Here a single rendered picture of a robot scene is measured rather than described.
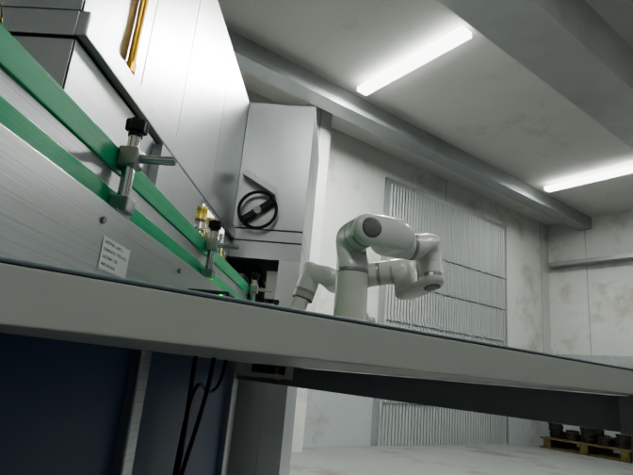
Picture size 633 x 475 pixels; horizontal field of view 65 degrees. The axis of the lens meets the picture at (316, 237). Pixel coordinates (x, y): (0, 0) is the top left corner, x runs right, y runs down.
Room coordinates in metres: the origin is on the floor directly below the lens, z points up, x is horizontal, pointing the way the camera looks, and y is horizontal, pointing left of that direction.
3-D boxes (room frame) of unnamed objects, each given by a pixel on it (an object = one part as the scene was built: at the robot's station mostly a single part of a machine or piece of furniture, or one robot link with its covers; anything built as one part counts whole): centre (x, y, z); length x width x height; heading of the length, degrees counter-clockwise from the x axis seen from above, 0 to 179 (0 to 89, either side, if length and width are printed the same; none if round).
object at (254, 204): (2.50, 0.32, 1.49); 0.21 x 0.05 x 0.21; 87
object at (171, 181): (1.83, 0.47, 1.15); 0.90 x 0.03 x 0.34; 177
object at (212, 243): (1.07, 0.20, 0.94); 0.07 x 0.04 x 0.13; 87
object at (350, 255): (1.44, -0.12, 1.07); 0.13 x 0.10 x 0.16; 20
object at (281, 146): (2.87, 0.24, 1.69); 0.70 x 0.37 x 0.89; 177
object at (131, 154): (0.61, 0.23, 0.94); 0.07 x 0.04 x 0.13; 87
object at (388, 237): (1.44, -0.19, 1.11); 0.24 x 0.16 x 0.10; 110
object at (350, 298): (1.46, -0.13, 0.92); 0.16 x 0.13 x 0.15; 132
